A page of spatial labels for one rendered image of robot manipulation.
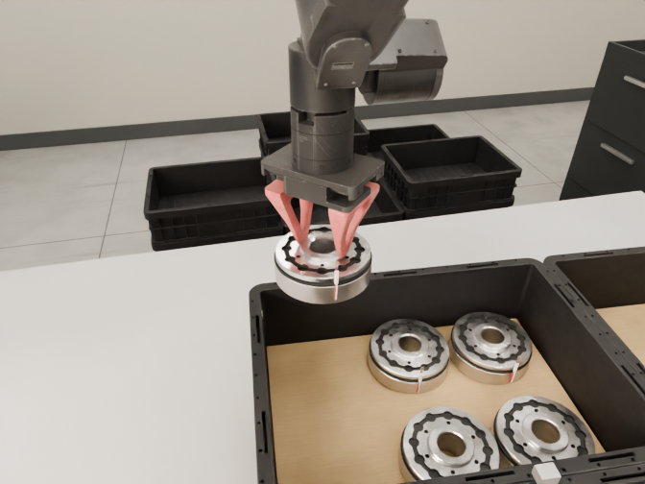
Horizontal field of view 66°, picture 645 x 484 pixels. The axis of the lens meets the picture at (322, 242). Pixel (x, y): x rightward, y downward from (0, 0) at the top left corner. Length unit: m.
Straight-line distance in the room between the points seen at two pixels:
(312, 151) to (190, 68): 2.99
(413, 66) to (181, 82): 3.05
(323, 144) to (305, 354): 0.34
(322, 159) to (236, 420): 0.47
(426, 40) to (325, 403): 0.42
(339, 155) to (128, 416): 0.55
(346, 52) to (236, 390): 0.60
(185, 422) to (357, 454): 0.30
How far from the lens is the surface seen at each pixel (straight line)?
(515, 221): 1.28
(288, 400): 0.65
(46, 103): 3.59
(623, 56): 2.13
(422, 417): 0.60
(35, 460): 0.85
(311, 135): 0.44
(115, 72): 3.45
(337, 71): 0.38
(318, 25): 0.35
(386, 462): 0.60
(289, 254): 0.52
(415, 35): 0.44
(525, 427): 0.62
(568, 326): 0.69
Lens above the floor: 1.34
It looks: 35 degrees down
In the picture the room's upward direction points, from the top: straight up
